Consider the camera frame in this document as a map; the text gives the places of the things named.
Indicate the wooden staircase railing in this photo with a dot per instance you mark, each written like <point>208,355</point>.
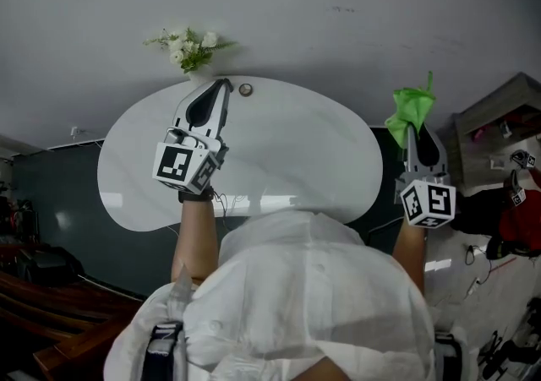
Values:
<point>50,320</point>

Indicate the green cloth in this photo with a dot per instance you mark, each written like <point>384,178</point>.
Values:
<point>412,111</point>

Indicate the person's white shirt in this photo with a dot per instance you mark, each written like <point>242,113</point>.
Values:
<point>296,299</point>

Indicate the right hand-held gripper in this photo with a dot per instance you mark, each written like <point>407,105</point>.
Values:
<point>439,202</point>

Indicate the white curved table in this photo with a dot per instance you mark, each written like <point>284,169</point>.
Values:
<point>296,138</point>

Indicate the person's right forearm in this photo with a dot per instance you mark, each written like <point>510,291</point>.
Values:
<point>410,252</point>

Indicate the small round compact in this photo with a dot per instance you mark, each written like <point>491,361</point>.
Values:
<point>246,90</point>

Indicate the white textured vase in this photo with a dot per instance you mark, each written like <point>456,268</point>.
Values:
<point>200,76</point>

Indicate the grey shelf cabinet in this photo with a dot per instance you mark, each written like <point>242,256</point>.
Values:
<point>486,126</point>

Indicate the white flower bouquet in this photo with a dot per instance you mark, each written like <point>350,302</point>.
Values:
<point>186,50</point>

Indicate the white wall socket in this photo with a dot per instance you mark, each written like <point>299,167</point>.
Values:
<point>77,132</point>

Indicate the pile of assorted equipment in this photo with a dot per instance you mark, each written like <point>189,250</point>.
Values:
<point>19,219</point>

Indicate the black case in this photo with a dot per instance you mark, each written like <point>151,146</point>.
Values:
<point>50,265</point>

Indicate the person's left forearm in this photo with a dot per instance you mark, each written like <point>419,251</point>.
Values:
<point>194,240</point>

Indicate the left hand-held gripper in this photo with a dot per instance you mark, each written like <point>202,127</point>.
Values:
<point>173,161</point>

